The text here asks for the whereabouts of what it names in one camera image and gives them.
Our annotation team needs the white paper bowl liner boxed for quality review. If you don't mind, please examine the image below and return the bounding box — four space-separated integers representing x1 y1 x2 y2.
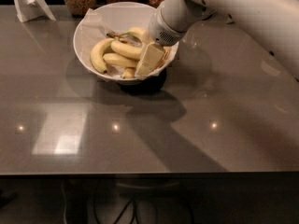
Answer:
73 2 178 85

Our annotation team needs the left white paper stand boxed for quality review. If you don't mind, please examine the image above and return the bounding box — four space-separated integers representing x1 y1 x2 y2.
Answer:
13 0 55 22

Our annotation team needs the upper curved yellow banana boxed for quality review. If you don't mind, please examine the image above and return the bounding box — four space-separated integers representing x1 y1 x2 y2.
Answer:
107 27 146 43

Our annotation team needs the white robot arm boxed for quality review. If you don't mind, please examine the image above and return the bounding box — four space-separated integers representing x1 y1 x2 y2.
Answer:
148 0 299 78

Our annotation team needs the white ceramic bowl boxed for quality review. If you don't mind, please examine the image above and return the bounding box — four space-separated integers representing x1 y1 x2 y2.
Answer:
72 1 180 86

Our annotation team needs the curved yellow banana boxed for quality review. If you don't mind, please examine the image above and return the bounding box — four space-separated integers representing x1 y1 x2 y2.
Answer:
107 27 146 43
90 38 114 74

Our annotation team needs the top long yellow banana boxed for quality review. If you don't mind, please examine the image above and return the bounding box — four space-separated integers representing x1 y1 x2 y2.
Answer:
111 40 142 60

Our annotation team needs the leftmost curved yellow banana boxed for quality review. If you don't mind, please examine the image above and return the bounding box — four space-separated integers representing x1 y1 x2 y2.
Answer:
90 38 114 74

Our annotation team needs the lower middle yellow banana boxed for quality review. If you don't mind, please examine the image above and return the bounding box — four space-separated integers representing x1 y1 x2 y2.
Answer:
103 53 138 68

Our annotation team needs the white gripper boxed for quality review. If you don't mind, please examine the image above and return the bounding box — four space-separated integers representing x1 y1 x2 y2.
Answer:
135 0 215 79

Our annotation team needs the small bottom yellow banana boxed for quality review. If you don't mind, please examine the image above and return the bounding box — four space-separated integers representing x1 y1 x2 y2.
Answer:
121 67 135 79

